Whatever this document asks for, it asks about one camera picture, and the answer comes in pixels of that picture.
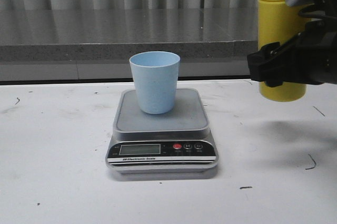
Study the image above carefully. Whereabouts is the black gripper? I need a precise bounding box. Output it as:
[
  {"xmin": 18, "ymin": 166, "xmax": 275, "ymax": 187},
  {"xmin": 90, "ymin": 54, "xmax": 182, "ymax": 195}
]
[{"xmin": 247, "ymin": 0, "xmax": 336, "ymax": 87}]

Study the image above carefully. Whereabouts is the yellow squeeze bottle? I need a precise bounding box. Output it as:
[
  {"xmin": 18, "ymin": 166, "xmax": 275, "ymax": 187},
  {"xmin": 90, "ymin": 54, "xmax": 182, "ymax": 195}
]
[{"xmin": 257, "ymin": 0, "xmax": 309, "ymax": 102}]

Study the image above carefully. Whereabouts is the light blue plastic cup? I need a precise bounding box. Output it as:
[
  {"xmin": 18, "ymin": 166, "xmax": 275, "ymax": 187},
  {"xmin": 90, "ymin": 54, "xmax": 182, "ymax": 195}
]
[{"xmin": 129, "ymin": 51, "xmax": 180, "ymax": 114}]

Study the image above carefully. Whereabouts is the silver electronic kitchen scale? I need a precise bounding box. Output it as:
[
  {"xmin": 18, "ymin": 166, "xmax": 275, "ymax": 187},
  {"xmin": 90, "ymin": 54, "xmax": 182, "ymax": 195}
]
[{"xmin": 105, "ymin": 88, "xmax": 219, "ymax": 181}]

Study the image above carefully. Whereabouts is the grey stone counter ledge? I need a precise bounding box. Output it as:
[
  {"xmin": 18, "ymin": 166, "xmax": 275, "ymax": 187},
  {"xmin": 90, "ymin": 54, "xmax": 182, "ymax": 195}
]
[{"xmin": 1, "ymin": 8, "xmax": 257, "ymax": 62}]

